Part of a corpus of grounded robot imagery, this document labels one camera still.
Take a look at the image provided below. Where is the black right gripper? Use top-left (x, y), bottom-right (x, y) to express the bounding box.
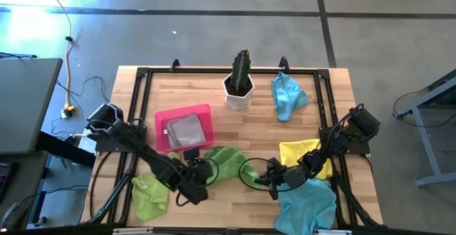
top-left (254, 156), bottom-right (311, 201)

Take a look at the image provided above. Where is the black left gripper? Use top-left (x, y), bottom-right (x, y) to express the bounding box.
top-left (177, 147), bottom-right (216, 207)

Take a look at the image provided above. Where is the yellow microfiber towel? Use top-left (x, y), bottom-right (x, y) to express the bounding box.
top-left (279, 138), bottom-right (334, 182)

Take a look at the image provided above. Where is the green microfiber towel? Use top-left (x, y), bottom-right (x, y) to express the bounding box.
top-left (203, 145), bottom-right (263, 189)
top-left (130, 172), bottom-right (171, 223)

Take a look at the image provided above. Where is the grey microfiber towel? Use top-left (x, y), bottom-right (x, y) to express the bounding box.
top-left (165, 113), bottom-right (208, 150)

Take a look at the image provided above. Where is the blue microfiber towel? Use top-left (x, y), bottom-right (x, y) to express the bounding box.
top-left (273, 177), bottom-right (338, 235)
top-left (271, 71), bottom-right (309, 122)

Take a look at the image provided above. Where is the pink plastic bin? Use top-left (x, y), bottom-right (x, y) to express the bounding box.
top-left (154, 103), bottom-right (216, 155)

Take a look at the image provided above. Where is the white power box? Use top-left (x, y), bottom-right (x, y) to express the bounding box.
top-left (77, 127), bottom-right (98, 154)

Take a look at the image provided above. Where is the green cactus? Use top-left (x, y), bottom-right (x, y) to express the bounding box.
top-left (229, 48), bottom-right (252, 93)

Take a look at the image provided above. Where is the black desk beam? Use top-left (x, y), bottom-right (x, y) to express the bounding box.
top-left (35, 130), bottom-right (97, 168)

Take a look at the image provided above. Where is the yellow power plug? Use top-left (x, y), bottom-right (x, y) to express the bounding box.
top-left (61, 103), bottom-right (76, 119)

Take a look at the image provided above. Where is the grey metal table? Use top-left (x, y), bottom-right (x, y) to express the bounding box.
top-left (393, 69), bottom-right (456, 188)

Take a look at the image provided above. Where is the dark grey desk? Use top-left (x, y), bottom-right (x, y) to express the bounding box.
top-left (0, 151), bottom-right (49, 229)

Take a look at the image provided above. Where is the grey desk top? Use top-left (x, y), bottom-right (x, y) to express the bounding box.
top-left (0, 57), bottom-right (64, 156)

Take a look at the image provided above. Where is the black computer mouse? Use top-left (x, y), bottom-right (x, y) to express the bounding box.
top-left (1, 201), bottom-right (31, 231)

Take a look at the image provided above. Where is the black keyboard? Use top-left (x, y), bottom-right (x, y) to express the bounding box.
top-left (0, 162), bottom-right (14, 202)

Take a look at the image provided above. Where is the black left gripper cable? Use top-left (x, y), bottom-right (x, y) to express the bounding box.
top-left (175, 156), bottom-right (220, 207)

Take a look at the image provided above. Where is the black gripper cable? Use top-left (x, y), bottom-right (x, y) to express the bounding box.
top-left (175, 156), bottom-right (220, 207)
top-left (237, 156), bottom-right (321, 193)

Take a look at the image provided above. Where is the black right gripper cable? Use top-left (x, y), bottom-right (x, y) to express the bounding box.
top-left (237, 156), bottom-right (321, 193)

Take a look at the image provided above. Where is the silver frame bracket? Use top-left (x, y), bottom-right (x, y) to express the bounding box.
top-left (113, 227), bottom-right (154, 235)
top-left (315, 229), bottom-right (353, 235)

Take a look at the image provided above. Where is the black metal table frame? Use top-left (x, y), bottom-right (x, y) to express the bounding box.
top-left (80, 56), bottom-right (384, 229)

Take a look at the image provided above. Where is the yellow floor cable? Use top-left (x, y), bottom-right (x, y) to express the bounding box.
top-left (38, 0), bottom-right (74, 108)

